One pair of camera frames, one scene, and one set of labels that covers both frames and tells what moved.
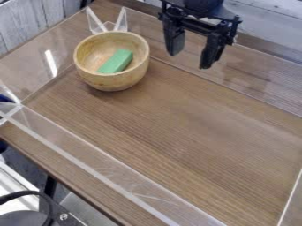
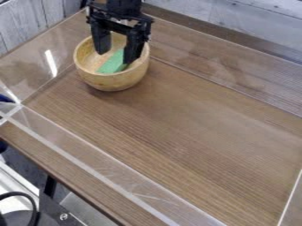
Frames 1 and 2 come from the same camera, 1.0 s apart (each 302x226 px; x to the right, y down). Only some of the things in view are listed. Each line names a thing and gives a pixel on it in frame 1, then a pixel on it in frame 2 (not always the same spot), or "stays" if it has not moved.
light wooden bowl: (92, 52) stays
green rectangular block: (117, 63) stays
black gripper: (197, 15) -> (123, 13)
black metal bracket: (64, 217) stays
